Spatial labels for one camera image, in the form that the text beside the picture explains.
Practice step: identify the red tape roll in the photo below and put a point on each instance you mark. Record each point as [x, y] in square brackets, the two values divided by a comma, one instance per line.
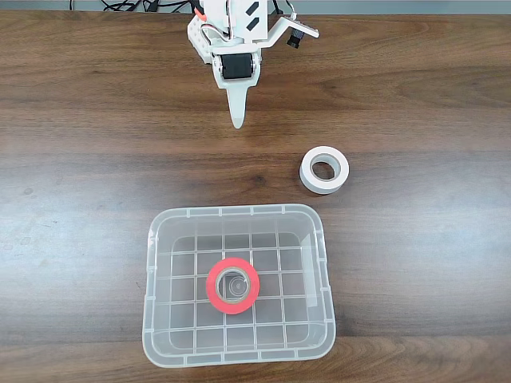
[211, 291]

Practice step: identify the clear plastic box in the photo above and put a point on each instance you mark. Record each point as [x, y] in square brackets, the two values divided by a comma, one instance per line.
[179, 287]

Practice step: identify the white tape roll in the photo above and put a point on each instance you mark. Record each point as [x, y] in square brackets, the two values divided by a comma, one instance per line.
[305, 170]

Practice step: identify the small camera on white bracket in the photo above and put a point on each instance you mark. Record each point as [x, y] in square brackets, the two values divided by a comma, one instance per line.
[303, 28]

